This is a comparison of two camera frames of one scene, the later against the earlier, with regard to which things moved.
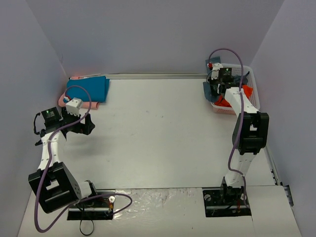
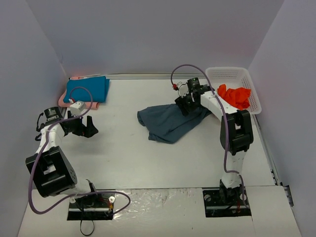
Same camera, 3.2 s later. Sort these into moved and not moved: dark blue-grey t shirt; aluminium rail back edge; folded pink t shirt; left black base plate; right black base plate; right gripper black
Moved: right gripper black; dark blue-grey t shirt
Not moved: folded pink t shirt; left black base plate; right black base plate; aluminium rail back edge
